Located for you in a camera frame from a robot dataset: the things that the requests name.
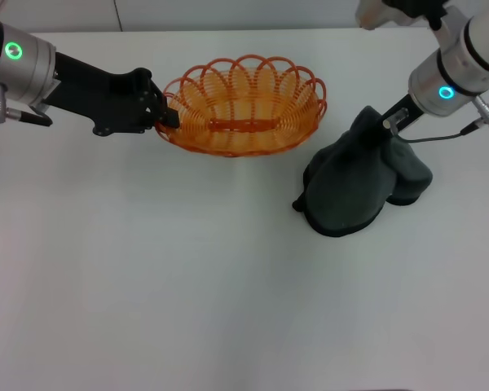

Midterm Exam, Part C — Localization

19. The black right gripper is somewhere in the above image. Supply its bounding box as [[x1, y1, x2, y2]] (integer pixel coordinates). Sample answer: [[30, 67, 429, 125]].
[[380, 93, 425, 136]]

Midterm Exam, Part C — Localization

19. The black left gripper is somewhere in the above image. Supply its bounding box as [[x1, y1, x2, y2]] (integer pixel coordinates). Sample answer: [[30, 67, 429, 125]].
[[35, 51, 181, 138]]

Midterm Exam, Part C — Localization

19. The orange plastic woven basket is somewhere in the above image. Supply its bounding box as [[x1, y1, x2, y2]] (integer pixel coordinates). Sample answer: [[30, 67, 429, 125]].
[[154, 54, 328, 157]]

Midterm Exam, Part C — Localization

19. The dark grey towel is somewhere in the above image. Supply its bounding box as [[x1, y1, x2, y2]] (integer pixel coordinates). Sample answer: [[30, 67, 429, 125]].
[[291, 105, 434, 238]]

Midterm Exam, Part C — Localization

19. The translucent cable plug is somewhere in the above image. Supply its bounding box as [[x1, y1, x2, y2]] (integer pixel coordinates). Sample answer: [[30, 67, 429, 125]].
[[381, 108, 409, 133]]

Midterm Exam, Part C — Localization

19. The grey cable with silver plug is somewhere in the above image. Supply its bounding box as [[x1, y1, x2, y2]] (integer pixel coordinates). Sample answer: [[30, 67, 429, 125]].
[[396, 94, 489, 144]]

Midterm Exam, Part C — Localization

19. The black cable with silver plug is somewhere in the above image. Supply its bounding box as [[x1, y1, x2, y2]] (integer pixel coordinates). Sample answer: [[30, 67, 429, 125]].
[[0, 82, 53, 128]]

